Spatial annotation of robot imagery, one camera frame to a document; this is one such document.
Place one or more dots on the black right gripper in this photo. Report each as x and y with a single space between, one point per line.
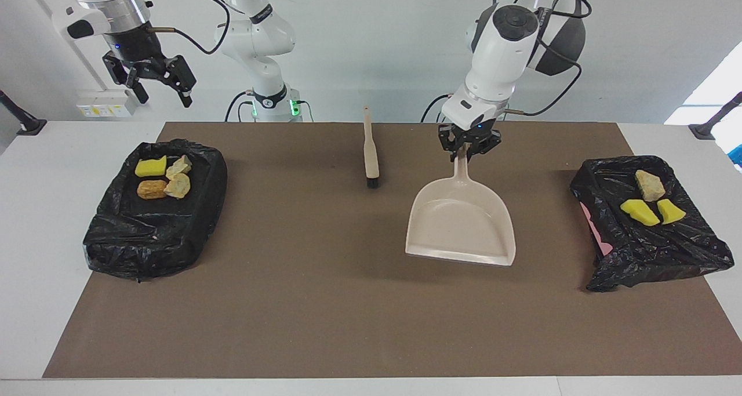
139 48

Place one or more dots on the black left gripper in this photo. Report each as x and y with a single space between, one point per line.
469 136

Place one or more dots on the beige plastic dustpan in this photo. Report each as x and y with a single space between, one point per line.
458 228

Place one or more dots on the notched yellow sponge piece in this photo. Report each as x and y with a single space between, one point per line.
151 166

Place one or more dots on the beige hand brush black bristles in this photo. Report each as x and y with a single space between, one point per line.
371 152

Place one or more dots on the pointed beige sponge piece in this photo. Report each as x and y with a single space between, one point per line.
179 167

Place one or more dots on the oval beige sponge piece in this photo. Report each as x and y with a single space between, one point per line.
177 186

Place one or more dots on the orange brown sponge piece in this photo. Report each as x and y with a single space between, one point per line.
152 189

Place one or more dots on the curved yellow sponge piece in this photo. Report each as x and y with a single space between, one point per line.
639 212

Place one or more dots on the jagged beige sponge piece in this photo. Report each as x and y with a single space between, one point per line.
649 185

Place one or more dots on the yellow sponge with green pad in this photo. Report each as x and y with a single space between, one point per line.
671 211

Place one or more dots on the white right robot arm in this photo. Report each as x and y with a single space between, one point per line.
255 42

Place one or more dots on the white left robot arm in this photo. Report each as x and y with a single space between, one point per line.
498 54

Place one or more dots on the left black-lined bin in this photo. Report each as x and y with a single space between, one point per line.
156 233

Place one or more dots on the pink plastic bin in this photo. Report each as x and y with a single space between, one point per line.
600 239

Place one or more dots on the black plastic trash bag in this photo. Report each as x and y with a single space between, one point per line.
649 251

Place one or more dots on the brown table mat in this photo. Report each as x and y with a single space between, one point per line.
371 338

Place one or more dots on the blue plastic object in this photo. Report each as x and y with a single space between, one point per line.
738 155

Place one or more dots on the white wall socket box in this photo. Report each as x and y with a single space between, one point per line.
104 109

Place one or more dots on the grey wall conduit pipe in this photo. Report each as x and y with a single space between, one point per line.
88 65

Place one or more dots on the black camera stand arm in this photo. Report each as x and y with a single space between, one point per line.
23 123
710 126

